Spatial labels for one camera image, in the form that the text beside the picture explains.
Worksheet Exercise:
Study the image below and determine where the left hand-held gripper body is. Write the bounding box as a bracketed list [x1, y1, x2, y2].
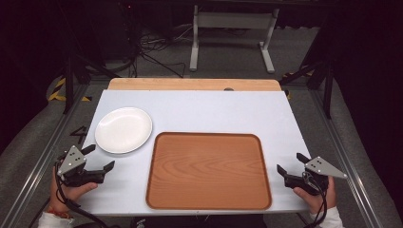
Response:
[56, 144, 106, 188]

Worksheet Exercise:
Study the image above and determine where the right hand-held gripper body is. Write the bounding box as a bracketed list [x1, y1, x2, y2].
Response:
[284, 156, 349, 197]

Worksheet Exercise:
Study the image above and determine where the person's right hand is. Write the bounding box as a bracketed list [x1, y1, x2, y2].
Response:
[292, 176, 337, 215]

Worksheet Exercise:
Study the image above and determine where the person's left hand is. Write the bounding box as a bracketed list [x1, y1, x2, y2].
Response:
[49, 166, 99, 214]

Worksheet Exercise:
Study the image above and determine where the white round plate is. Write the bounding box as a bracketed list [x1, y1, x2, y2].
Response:
[94, 106, 154, 155]

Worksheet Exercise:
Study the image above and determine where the yellow black floor tape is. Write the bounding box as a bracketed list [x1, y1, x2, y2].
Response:
[47, 77, 93, 104]

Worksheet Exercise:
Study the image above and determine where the black tripod stand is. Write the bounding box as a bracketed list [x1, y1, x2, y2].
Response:
[278, 56, 335, 120]
[62, 47, 122, 116]

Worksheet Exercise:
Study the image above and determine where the wooden tray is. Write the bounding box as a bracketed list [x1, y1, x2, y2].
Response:
[144, 131, 273, 211]

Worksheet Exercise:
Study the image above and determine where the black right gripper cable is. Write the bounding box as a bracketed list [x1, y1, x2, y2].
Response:
[302, 170, 330, 228]

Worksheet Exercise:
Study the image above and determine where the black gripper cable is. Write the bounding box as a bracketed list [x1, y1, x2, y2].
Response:
[302, 170, 330, 228]
[54, 160, 110, 228]

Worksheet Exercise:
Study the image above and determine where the aluminium rail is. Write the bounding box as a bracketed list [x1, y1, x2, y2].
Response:
[0, 83, 90, 228]
[308, 88, 383, 228]

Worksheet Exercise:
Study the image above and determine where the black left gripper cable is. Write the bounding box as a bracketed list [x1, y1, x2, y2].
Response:
[54, 160, 110, 228]

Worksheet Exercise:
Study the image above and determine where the red bracelet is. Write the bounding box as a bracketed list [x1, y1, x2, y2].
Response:
[47, 206, 70, 220]

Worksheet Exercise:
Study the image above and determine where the bundle of black floor cables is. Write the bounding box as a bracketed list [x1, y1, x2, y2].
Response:
[134, 23, 195, 79]

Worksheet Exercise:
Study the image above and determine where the grey metal table frame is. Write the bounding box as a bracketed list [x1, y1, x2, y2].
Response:
[188, 4, 280, 75]

